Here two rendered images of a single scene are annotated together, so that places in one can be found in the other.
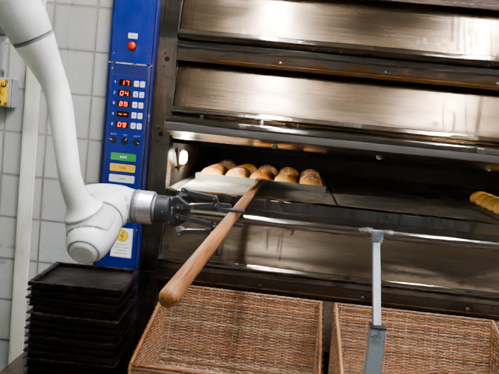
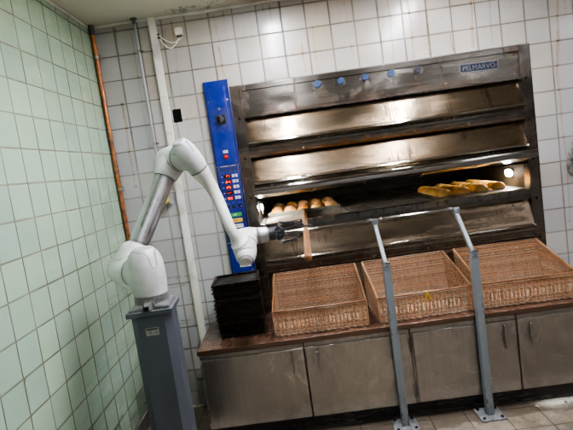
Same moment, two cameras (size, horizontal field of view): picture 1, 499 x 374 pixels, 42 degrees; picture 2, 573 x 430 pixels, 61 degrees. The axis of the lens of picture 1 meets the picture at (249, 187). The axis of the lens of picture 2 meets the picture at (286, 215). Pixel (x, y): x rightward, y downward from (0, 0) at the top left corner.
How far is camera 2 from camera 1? 0.96 m
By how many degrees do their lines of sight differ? 2
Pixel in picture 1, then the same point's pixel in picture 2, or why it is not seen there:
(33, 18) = (199, 160)
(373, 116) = (356, 162)
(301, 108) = (320, 167)
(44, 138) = (190, 215)
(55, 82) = (213, 187)
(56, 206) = (205, 248)
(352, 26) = (335, 119)
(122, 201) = (253, 234)
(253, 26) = (286, 131)
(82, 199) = (239, 237)
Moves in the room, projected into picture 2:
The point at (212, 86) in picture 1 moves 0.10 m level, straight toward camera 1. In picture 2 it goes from (271, 167) to (273, 166)
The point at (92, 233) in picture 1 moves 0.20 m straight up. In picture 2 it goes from (247, 251) to (242, 212)
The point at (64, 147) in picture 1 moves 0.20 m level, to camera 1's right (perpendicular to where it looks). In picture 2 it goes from (225, 215) to (263, 209)
